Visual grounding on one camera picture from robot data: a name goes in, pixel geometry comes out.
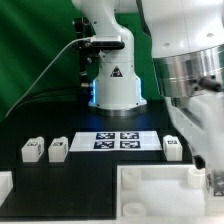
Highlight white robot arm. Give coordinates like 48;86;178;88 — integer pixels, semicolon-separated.
71;0;224;172

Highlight black cables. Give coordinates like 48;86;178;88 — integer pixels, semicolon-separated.
6;85;84;116

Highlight white square tabletop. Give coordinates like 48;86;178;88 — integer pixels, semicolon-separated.
116;165;214;224

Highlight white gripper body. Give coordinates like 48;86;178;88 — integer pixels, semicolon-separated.
166;93;224;172

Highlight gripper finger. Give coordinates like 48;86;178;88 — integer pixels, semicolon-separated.
194;155;205;170

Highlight white marker sheet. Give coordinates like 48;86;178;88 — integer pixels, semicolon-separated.
70;131;161;152

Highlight white obstacle block left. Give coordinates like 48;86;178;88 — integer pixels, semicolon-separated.
0;171;13;207

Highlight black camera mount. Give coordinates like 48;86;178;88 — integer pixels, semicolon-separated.
72;17;99;88

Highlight grey cable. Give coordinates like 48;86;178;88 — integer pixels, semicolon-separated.
4;37;93;118

